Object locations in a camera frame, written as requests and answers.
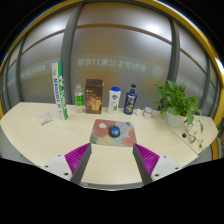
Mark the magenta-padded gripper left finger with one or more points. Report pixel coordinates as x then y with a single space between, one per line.
77 160

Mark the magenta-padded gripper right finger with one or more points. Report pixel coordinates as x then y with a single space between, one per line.
148 160

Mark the blue and black computer mouse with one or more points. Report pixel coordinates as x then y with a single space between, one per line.
114 131

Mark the pastel patterned mouse pad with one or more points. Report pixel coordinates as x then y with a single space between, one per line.
100 135

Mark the small white jar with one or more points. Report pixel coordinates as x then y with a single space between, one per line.
148 113

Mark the crumpled white tissue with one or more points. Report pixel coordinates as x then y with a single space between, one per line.
138 112

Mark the small white packet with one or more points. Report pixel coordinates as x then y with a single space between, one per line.
45 118

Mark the green plant in white pot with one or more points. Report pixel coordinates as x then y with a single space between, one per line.
175 106

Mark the clear bottle with green label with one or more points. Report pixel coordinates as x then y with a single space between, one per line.
79 99

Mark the dark blue pump bottle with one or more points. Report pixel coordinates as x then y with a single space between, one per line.
130 101

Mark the brown cardboard box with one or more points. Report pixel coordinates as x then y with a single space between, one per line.
93 96

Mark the white bottle with blue cap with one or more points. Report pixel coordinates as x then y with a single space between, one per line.
114 101

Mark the white green blue tube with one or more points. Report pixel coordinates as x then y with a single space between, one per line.
60 91

